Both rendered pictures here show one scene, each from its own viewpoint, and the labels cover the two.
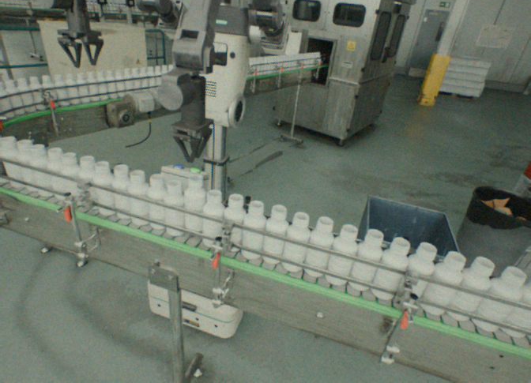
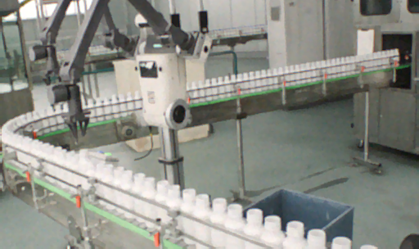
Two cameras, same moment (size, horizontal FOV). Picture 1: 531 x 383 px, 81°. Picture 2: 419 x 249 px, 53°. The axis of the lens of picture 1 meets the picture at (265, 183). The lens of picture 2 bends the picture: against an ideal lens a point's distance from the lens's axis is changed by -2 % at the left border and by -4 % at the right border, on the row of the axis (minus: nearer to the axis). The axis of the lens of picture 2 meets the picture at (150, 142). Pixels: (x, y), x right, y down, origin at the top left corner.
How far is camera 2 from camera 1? 112 cm
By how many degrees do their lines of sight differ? 37
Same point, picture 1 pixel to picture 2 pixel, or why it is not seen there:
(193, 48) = (65, 70)
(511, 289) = (230, 220)
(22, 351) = not seen: outside the picture
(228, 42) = (156, 60)
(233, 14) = not seen: hidden behind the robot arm
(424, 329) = not seen: outside the picture
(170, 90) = (50, 93)
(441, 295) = (196, 230)
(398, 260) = (170, 201)
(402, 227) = (319, 225)
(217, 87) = (155, 95)
